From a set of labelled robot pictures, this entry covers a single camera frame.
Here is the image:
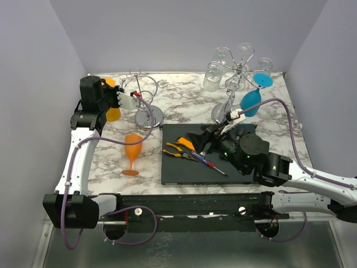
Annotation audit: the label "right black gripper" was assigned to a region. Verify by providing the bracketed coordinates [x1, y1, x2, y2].
[186, 120, 248, 175]

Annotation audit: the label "yellow plastic cup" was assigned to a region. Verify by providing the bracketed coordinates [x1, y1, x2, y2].
[104, 78, 121, 122]

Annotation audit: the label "small chrome wire rack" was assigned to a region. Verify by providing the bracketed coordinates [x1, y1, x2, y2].
[123, 69, 167, 130]

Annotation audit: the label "blue plastic goblet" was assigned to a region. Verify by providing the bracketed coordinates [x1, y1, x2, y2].
[240, 73, 273, 110]

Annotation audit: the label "orange plastic goblet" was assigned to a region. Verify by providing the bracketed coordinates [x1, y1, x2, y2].
[122, 134, 142, 176]

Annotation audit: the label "clear tumbler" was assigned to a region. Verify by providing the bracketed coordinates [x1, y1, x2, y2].
[258, 58, 273, 76]

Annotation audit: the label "small clear wine glass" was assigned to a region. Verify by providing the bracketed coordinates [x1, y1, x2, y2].
[223, 76, 245, 112]

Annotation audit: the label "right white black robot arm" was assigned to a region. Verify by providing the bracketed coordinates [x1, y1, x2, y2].
[187, 125, 356, 223]

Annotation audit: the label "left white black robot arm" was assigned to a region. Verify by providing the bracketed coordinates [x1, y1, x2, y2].
[42, 76, 124, 229]

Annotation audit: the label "tall chrome wine glass rack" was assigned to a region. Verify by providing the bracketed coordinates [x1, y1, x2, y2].
[203, 43, 273, 123]

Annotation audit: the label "yellow utility knife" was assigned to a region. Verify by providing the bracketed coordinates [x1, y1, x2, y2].
[175, 137, 195, 151]

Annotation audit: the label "red blue screwdriver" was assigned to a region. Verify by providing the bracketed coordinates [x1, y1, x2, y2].
[190, 151, 228, 176]

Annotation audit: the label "black t-shaped tool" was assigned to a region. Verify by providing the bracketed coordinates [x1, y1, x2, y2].
[235, 129, 245, 142]

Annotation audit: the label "dark grey tray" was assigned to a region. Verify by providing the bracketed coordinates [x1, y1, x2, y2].
[161, 124, 255, 185]

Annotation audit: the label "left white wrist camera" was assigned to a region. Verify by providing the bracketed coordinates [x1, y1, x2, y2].
[117, 91, 140, 111]

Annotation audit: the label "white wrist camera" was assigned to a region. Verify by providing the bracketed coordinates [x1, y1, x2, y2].
[220, 108, 245, 135]
[117, 91, 140, 111]

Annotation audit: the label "yellow handled pliers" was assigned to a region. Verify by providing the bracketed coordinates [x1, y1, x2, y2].
[162, 142, 198, 162]

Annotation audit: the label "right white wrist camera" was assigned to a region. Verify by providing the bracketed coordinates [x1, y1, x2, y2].
[220, 108, 245, 135]

